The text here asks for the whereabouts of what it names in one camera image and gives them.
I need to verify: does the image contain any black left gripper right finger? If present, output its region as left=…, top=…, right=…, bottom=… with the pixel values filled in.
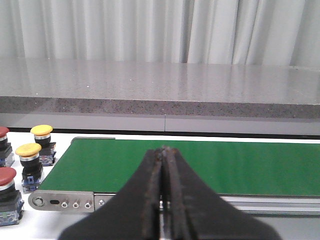
left=162, top=147, right=281, bottom=240

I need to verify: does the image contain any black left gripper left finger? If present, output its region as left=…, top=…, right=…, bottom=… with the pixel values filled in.
left=58, top=149, right=162, bottom=240

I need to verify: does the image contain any yellow mushroom push button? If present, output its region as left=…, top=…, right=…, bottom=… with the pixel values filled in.
left=30, top=124, right=56, bottom=167
left=15, top=143, right=43, bottom=193

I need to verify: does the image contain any red mushroom push button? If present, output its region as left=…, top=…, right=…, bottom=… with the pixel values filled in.
left=0, top=126, right=15, bottom=168
left=0, top=167, right=24, bottom=227

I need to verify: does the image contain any green conveyor belt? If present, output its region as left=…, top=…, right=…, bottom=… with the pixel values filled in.
left=40, top=138, right=320, bottom=197

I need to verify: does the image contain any grey stone counter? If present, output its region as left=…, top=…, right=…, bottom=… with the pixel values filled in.
left=0, top=57, right=320, bottom=136

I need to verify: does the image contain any white pleated curtain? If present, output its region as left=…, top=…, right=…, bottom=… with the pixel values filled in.
left=0, top=0, right=320, bottom=68

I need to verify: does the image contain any aluminium conveyor frame rail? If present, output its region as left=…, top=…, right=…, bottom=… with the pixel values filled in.
left=28, top=190, right=320, bottom=216

